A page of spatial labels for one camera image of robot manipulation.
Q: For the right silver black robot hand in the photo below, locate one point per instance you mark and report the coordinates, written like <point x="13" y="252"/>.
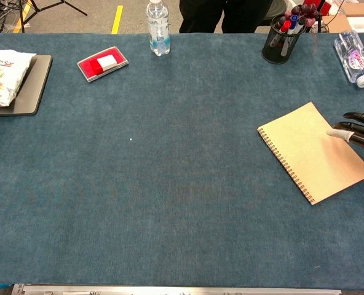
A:
<point x="361" y="132"/>

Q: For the kraft cover spiral notebook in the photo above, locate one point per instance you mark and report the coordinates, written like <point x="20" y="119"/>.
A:
<point x="302" y="147"/>

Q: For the clear water bottle pink label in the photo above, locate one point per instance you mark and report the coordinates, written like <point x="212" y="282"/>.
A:
<point x="354" y="61"/>

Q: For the black mesh pen holder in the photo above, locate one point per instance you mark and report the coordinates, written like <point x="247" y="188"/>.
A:
<point x="277" y="53"/>

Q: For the cardboard box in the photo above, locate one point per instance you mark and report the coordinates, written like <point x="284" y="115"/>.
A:
<point x="363" y="12"/>

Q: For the red capped marker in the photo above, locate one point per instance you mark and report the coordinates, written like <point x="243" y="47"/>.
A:
<point x="286" y="26"/>

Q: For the blue capped marker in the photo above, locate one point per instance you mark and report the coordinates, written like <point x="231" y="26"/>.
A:
<point x="293" y="20"/>

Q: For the dark red artificial grapes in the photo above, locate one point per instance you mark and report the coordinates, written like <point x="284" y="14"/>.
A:
<point x="306" y="10"/>

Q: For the person in black trousers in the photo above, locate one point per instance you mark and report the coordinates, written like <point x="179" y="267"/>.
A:
<point x="206" y="15"/>

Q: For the blue felt table cloth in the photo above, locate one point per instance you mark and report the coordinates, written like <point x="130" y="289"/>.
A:
<point x="169" y="184"/>

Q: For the clear water bottle blue label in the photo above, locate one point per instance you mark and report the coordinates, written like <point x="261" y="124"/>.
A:
<point x="158" y="30"/>

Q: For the small red white box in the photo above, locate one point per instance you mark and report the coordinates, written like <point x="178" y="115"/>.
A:
<point x="106" y="62"/>

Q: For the red ink pad tray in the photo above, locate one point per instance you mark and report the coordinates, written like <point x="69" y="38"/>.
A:
<point x="85" y="69"/>

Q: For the grey tray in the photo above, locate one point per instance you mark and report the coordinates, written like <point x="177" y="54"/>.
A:
<point x="31" y="92"/>

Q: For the black tripod stand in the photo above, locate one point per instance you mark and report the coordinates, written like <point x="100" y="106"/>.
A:
<point x="31" y="9"/>

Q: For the white snack bag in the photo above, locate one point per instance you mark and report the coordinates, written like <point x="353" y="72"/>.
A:
<point x="3" y="77"/>

